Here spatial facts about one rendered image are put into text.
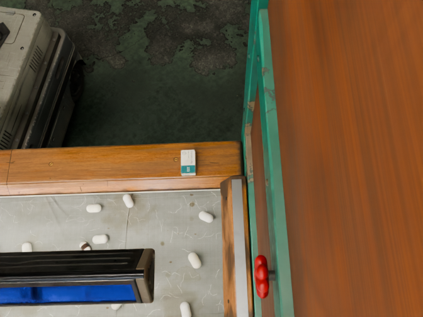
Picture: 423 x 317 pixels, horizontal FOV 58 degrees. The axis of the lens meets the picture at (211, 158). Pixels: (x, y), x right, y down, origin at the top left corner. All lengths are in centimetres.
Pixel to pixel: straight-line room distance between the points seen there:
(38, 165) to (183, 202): 38
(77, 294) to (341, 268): 46
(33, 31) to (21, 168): 73
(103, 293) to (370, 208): 48
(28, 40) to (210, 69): 83
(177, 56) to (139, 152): 110
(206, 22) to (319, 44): 188
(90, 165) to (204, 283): 40
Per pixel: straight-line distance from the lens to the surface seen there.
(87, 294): 61
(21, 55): 162
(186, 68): 196
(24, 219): 105
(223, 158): 94
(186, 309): 90
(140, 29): 214
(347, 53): 20
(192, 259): 90
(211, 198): 94
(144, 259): 58
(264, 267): 39
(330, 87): 22
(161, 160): 95
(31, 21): 169
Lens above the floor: 165
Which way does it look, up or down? 71 degrees down
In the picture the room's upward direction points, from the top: 8 degrees counter-clockwise
